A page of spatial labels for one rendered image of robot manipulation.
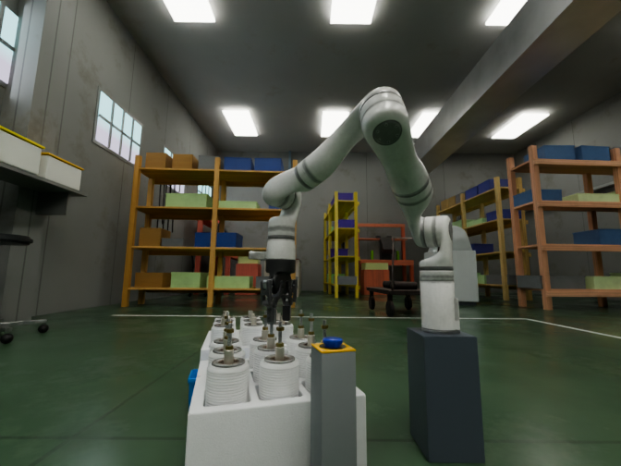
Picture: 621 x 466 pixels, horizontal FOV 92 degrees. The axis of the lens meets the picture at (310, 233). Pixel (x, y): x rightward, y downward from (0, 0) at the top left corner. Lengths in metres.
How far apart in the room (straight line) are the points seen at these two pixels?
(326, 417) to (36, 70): 4.02
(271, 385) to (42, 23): 4.18
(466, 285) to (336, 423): 4.93
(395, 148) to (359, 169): 9.04
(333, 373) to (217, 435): 0.28
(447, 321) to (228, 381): 0.57
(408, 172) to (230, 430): 0.66
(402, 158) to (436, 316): 0.45
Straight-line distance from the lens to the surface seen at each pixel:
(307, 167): 0.71
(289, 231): 0.75
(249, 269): 7.11
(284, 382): 0.76
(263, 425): 0.76
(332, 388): 0.62
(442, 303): 0.91
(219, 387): 0.75
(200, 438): 0.75
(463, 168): 10.71
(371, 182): 9.62
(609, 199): 6.42
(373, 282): 7.57
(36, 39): 4.40
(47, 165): 3.54
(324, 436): 0.65
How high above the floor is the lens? 0.45
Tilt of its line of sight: 8 degrees up
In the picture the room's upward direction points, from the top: 1 degrees clockwise
